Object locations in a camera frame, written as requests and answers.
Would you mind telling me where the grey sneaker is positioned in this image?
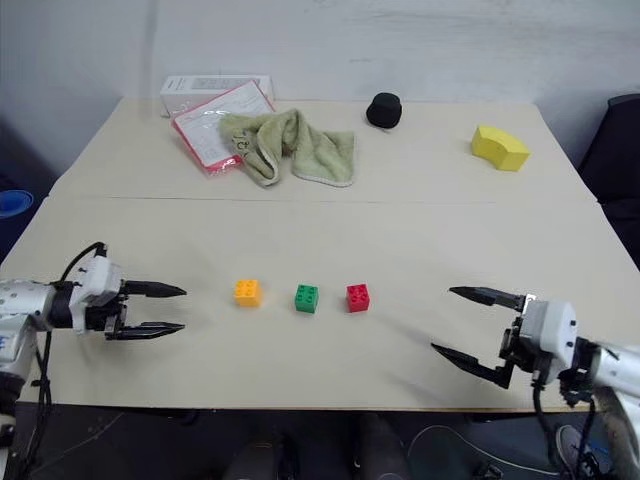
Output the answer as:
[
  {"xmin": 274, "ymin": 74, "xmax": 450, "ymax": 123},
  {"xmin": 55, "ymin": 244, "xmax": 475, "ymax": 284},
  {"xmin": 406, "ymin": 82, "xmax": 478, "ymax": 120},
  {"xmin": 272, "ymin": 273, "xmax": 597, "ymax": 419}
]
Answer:
[{"xmin": 555, "ymin": 423, "xmax": 614, "ymax": 476}]

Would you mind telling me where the black round cap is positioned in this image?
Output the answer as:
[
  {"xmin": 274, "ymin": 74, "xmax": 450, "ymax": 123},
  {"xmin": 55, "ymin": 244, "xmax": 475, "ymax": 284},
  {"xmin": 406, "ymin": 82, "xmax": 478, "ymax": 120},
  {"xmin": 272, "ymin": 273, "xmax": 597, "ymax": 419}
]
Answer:
[{"xmin": 365, "ymin": 92, "xmax": 403, "ymax": 129}]

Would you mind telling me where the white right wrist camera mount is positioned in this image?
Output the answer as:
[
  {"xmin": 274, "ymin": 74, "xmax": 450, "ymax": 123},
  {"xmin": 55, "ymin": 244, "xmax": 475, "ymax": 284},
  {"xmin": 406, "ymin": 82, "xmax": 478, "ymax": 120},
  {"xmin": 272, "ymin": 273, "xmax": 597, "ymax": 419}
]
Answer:
[{"xmin": 518, "ymin": 298, "xmax": 578, "ymax": 386}]

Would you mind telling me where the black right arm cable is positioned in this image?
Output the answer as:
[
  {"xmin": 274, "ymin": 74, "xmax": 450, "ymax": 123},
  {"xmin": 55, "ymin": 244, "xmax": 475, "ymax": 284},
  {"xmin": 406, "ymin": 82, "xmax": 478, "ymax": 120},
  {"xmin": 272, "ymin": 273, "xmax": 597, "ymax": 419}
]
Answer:
[{"xmin": 530, "ymin": 367, "xmax": 599, "ymax": 480}]

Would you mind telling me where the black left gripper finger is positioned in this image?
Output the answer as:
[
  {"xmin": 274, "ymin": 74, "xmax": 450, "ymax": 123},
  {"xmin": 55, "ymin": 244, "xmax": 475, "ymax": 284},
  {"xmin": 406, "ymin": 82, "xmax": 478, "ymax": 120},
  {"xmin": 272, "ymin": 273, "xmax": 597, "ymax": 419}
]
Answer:
[
  {"xmin": 104, "ymin": 322, "xmax": 187, "ymax": 342},
  {"xmin": 119, "ymin": 279, "xmax": 188, "ymax": 299}
]

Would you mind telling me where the blue round container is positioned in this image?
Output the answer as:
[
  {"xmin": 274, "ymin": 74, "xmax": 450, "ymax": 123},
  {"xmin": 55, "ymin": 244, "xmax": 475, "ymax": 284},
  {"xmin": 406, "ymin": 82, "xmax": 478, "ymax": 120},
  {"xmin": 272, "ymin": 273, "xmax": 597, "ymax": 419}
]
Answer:
[{"xmin": 0, "ymin": 190, "xmax": 34, "ymax": 220}]

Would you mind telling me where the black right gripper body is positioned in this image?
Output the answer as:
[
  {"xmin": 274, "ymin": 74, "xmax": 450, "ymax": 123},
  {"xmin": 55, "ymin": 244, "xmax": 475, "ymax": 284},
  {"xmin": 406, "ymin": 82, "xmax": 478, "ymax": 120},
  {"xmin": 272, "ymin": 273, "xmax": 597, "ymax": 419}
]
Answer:
[{"xmin": 497, "ymin": 293, "xmax": 541, "ymax": 372}]

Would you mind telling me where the yellow curved foam block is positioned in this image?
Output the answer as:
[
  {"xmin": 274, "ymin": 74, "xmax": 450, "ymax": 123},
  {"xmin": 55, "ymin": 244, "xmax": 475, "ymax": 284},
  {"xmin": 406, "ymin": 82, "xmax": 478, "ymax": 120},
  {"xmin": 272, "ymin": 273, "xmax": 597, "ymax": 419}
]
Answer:
[{"xmin": 470, "ymin": 124, "xmax": 532, "ymax": 174}]

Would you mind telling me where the red-edged plastic card sleeve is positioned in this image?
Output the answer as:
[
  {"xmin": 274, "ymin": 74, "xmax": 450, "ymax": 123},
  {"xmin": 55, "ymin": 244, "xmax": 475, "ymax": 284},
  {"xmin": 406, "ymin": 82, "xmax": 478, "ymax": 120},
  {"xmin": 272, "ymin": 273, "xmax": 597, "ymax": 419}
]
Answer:
[{"xmin": 171, "ymin": 80, "xmax": 278, "ymax": 176}]

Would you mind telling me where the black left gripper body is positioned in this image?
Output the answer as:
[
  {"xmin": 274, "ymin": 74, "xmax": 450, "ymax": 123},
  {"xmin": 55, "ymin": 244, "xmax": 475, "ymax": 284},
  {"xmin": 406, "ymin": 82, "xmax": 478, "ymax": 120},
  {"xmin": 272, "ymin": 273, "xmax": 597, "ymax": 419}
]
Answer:
[{"xmin": 85, "ymin": 291, "xmax": 128, "ymax": 342}]

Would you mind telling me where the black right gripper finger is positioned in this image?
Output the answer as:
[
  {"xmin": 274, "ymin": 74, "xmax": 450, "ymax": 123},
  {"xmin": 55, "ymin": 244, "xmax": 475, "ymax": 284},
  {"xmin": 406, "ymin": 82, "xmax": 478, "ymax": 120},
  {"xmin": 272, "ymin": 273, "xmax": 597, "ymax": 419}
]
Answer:
[
  {"xmin": 430, "ymin": 342, "xmax": 518, "ymax": 391},
  {"xmin": 448, "ymin": 285, "xmax": 525, "ymax": 312}
]

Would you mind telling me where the red toy brick cube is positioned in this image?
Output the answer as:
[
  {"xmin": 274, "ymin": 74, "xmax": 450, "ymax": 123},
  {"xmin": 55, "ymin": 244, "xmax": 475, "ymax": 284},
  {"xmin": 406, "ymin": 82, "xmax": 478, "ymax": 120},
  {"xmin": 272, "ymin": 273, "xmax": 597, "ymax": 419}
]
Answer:
[{"xmin": 345, "ymin": 282, "xmax": 373, "ymax": 314}]

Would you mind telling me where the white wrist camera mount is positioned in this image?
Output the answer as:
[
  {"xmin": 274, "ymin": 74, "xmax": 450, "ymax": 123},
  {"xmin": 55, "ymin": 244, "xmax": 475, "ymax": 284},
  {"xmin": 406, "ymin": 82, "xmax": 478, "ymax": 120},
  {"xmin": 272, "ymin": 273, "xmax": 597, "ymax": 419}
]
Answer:
[
  {"xmin": 518, "ymin": 298, "xmax": 578, "ymax": 386},
  {"xmin": 68, "ymin": 256, "xmax": 124, "ymax": 335}
]

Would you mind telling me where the black chair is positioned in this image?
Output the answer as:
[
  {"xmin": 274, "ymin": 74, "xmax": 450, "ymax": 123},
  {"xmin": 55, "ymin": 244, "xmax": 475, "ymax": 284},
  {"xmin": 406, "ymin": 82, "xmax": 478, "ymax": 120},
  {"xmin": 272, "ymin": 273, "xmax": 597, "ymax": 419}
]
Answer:
[{"xmin": 577, "ymin": 93, "xmax": 640, "ymax": 274}]

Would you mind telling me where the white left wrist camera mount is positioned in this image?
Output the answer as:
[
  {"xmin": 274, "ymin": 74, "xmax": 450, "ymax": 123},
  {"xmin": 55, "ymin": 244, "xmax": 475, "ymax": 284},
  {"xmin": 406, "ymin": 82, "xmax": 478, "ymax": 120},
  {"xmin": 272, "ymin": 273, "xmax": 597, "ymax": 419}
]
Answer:
[{"xmin": 68, "ymin": 256, "xmax": 124, "ymax": 335}]

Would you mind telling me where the green towel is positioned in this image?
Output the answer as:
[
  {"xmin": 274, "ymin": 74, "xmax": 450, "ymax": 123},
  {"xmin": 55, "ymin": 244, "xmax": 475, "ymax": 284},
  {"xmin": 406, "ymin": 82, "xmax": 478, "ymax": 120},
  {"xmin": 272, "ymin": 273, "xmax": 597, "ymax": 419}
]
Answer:
[{"xmin": 217, "ymin": 108, "xmax": 357, "ymax": 190}]

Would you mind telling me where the white cardboard box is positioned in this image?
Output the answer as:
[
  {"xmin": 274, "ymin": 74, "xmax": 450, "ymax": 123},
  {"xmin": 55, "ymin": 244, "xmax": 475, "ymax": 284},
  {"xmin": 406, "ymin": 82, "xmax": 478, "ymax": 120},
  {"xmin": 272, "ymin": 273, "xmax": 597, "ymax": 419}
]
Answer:
[{"xmin": 159, "ymin": 74, "xmax": 276, "ymax": 119}]

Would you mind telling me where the green toy brick cube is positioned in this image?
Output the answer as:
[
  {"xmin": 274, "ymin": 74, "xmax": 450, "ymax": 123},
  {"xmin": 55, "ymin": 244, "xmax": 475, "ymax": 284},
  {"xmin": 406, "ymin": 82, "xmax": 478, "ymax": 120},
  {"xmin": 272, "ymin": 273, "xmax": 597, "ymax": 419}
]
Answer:
[{"xmin": 293, "ymin": 283, "xmax": 322, "ymax": 316}]

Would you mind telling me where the orange toy brick cube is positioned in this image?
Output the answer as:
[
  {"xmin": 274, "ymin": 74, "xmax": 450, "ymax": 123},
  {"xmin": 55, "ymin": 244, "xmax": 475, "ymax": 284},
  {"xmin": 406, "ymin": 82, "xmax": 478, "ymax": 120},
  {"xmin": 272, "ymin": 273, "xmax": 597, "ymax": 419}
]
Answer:
[{"xmin": 233, "ymin": 278, "xmax": 263, "ymax": 309}]

